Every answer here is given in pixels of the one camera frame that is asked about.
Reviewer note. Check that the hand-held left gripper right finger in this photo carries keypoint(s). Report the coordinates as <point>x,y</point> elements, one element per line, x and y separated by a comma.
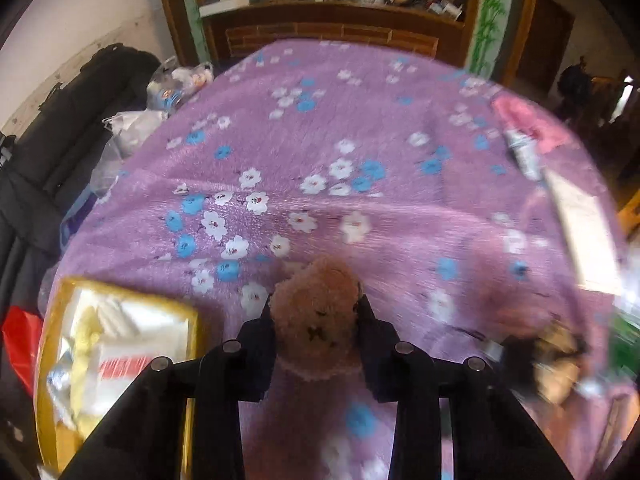
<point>372,355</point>

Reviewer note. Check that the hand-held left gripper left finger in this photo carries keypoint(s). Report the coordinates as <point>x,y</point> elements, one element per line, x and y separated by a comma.
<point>257,355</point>

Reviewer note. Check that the brown plush bear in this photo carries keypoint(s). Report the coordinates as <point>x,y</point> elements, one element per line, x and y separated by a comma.
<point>315,310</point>

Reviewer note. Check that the yellow-rimmed cardboard box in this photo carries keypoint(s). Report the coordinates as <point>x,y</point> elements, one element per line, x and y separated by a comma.
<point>150,310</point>

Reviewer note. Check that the white cloth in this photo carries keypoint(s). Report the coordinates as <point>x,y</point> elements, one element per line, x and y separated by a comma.
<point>117,317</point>

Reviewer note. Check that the purple blue bag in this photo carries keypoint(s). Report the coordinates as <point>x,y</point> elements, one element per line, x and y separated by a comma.
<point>75,215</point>

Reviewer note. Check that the purple floral tablecloth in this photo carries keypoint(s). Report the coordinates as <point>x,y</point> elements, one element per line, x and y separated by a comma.
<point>350,125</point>

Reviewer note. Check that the red plastic bag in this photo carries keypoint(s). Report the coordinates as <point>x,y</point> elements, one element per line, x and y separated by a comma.
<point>22,345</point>

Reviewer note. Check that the white paper sheet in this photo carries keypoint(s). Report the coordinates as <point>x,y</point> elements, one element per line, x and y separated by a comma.
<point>580,230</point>

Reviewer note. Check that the white tag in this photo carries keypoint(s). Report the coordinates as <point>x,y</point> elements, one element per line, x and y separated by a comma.
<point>522,152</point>

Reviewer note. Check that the crumpled white plastic bag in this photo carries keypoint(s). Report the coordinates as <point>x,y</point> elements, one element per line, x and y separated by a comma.
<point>132,125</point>

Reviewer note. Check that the plastic bag with colourful bottles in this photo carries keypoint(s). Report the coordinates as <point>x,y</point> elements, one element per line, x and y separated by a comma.
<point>175,85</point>

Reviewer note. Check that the pink cloth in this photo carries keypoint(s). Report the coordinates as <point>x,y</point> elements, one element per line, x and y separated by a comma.
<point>525,115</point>

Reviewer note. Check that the black sofa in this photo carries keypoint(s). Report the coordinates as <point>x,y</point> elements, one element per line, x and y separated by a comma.
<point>50,150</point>

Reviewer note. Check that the wooden cabinet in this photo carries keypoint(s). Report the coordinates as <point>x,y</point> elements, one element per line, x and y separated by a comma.
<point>300,30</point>

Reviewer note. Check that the white flat box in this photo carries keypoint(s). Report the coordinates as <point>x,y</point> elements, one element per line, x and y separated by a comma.
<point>225,7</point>

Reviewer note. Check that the brown wooden door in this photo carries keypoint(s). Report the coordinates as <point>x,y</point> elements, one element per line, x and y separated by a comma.
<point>545,35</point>

